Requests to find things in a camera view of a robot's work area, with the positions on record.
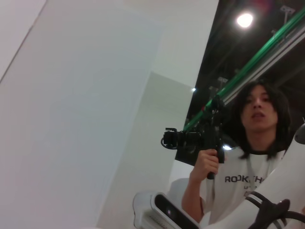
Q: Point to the bystander bare hand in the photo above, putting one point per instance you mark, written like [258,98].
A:
[205,167]

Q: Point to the black video camera rig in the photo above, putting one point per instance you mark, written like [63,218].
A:
[186,140]

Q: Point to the person in white t-shirt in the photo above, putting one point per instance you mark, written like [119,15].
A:
[234,198]

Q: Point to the green ceiling beam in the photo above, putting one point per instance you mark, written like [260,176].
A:
[262,47]

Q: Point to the large round ceiling lamp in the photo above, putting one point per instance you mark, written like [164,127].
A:
[244,20]

